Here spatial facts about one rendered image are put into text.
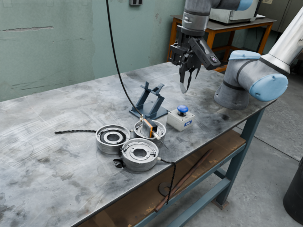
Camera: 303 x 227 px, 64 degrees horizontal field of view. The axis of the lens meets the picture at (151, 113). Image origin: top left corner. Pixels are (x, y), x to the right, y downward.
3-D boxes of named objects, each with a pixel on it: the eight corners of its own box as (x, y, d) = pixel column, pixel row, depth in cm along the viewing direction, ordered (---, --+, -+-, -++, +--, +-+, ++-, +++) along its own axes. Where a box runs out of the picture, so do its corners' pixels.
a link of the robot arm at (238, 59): (241, 75, 111) (251, 46, 104) (259, 89, 100) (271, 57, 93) (218, 75, 108) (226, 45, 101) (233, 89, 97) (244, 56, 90)
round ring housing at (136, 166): (117, 170, 67) (117, 159, 65) (125, 146, 76) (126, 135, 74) (154, 176, 67) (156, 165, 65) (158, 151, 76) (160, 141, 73)
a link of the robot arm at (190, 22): (214, 15, 70) (196, 16, 66) (210, 31, 73) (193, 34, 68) (195, 10, 75) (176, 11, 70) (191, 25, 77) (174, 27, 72)
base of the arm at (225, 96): (225, 90, 119) (231, 71, 114) (253, 103, 110) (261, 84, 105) (207, 98, 110) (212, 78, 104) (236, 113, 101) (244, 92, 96)
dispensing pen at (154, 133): (171, 152, 71) (143, 122, 83) (173, 142, 69) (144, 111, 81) (164, 155, 70) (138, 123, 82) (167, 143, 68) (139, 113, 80)
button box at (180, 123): (180, 132, 85) (182, 120, 83) (166, 122, 90) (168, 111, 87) (195, 124, 90) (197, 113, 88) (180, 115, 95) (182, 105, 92)
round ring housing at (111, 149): (88, 147, 74) (88, 137, 71) (108, 130, 82) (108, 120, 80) (117, 161, 70) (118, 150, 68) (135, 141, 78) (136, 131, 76)
